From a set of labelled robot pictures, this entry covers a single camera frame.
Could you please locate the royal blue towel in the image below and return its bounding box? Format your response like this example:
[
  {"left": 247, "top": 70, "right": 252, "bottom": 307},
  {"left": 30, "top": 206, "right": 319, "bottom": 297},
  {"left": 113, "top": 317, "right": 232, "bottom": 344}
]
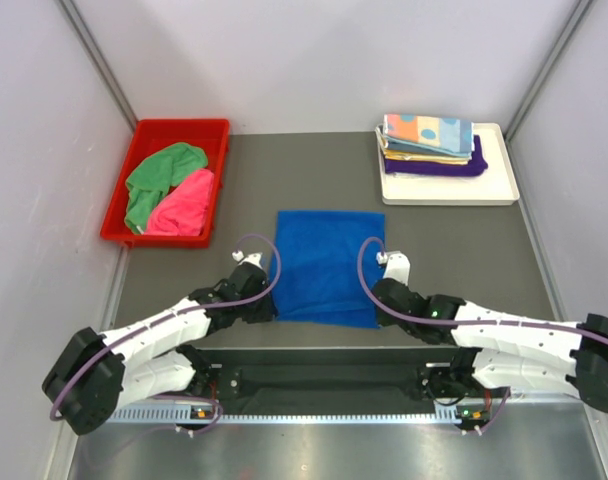
[{"left": 272, "top": 210, "right": 385, "bottom": 329}]

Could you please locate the yellow and blue cartoon towel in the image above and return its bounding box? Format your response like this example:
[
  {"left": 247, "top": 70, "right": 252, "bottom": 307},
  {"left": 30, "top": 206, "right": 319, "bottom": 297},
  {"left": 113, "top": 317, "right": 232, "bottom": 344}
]
[{"left": 383, "top": 150, "right": 472, "bottom": 158}]

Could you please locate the light blue patterned towel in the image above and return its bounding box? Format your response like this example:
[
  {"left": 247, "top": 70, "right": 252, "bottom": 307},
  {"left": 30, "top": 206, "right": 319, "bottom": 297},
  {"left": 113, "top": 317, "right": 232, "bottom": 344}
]
[{"left": 377, "top": 114, "right": 474, "bottom": 157}]

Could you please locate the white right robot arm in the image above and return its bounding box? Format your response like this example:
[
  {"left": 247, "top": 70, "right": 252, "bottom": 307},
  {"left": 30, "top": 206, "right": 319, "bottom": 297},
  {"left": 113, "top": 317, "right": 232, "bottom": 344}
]
[{"left": 368, "top": 278, "right": 608, "bottom": 414}]

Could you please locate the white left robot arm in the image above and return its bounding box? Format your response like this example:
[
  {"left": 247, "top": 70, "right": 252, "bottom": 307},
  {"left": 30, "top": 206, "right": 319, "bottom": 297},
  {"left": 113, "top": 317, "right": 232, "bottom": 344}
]
[{"left": 42, "top": 260, "right": 278, "bottom": 436}]

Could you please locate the pink towel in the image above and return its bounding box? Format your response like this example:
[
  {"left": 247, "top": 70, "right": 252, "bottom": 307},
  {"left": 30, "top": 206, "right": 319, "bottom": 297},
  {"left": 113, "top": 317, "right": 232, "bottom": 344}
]
[{"left": 144, "top": 168, "right": 215, "bottom": 236}]

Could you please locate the cream folded towel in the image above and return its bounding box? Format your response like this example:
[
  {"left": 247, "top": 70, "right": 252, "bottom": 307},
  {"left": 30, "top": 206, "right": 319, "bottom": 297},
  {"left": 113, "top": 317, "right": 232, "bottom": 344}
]
[{"left": 386, "top": 157, "right": 472, "bottom": 166}]

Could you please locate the green towel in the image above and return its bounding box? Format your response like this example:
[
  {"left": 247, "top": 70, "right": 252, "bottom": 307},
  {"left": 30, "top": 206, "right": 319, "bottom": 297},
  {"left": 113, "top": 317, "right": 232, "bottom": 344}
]
[{"left": 124, "top": 142, "right": 208, "bottom": 235}]

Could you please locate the red plastic bin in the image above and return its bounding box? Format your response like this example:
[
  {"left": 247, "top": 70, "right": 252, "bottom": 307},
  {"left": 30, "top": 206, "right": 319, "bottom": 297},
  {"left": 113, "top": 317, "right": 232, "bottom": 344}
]
[{"left": 100, "top": 119, "right": 229, "bottom": 248}]

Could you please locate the white plastic tray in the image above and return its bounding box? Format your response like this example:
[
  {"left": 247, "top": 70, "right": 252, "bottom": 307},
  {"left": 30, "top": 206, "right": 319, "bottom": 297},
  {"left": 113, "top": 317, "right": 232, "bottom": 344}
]
[{"left": 377, "top": 123, "right": 520, "bottom": 206}]

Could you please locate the purple folded towel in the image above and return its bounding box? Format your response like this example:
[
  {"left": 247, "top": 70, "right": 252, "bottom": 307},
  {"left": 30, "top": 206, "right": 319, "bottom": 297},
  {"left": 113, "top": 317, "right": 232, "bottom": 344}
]
[{"left": 384, "top": 135, "right": 488, "bottom": 178}]

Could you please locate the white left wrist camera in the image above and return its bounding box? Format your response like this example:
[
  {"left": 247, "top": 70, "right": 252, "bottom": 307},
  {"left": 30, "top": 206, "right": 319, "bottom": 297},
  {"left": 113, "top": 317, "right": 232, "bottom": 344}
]
[{"left": 232, "top": 250, "right": 266, "bottom": 274}]

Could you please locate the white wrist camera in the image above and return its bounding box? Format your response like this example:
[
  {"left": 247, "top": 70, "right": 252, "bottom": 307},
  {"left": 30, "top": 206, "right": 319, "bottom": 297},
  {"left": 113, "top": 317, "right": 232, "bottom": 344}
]
[
  {"left": 232, "top": 250, "right": 266, "bottom": 274},
  {"left": 376, "top": 251, "right": 411, "bottom": 286}
]

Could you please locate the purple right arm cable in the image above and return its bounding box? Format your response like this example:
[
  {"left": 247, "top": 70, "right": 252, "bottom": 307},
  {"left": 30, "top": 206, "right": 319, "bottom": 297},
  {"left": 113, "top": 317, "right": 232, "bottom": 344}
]
[{"left": 357, "top": 236, "right": 608, "bottom": 434}]

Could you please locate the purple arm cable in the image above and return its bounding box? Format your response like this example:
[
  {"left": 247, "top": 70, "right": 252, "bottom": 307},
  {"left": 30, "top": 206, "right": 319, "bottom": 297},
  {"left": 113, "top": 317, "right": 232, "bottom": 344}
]
[
  {"left": 357, "top": 236, "right": 608, "bottom": 434},
  {"left": 48, "top": 233, "right": 284, "bottom": 436}
]

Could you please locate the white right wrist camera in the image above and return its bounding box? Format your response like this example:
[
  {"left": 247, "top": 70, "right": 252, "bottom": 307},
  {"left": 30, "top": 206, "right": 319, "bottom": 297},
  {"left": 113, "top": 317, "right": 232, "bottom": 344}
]
[{"left": 376, "top": 251, "right": 411, "bottom": 286}]

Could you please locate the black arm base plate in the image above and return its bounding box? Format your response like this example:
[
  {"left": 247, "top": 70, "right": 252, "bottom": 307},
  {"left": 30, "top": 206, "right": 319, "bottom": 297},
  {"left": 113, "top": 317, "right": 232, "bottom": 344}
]
[{"left": 173, "top": 347, "right": 525, "bottom": 416}]

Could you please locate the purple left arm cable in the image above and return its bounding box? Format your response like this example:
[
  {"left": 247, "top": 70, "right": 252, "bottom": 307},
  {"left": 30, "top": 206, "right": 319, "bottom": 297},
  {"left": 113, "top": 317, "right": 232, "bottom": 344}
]
[{"left": 48, "top": 233, "right": 284, "bottom": 436}]

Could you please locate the grey slotted cable duct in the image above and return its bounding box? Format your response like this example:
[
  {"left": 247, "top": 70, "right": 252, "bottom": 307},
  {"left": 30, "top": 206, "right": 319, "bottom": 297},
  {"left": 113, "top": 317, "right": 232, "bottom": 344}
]
[{"left": 107, "top": 401, "right": 491, "bottom": 425}]

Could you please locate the left aluminium frame post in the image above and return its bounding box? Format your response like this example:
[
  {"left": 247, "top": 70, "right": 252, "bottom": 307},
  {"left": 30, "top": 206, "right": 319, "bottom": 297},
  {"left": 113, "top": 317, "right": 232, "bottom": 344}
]
[{"left": 54, "top": 0, "right": 138, "bottom": 132}]

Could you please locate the aluminium frame post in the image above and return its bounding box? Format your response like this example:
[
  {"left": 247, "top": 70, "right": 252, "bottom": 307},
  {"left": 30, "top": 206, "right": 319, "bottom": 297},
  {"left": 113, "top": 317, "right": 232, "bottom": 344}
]
[
  {"left": 54, "top": 0, "right": 138, "bottom": 132},
  {"left": 504, "top": 0, "right": 596, "bottom": 143}
]

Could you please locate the right aluminium frame post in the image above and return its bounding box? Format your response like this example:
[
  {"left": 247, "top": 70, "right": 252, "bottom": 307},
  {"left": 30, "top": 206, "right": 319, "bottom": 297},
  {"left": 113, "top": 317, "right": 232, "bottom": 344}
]
[{"left": 504, "top": 0, "right": 596, "bottom": 143}]

